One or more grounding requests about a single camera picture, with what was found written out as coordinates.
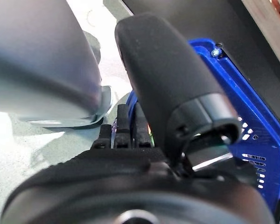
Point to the wooden potato crate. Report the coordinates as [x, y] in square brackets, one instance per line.
[263, 25]

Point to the silver right robot leg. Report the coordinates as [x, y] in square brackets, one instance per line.
[37, 58]

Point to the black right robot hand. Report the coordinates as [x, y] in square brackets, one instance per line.
[154, 70]

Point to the blue plastic shopping basket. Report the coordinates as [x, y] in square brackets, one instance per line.
[247, 112]

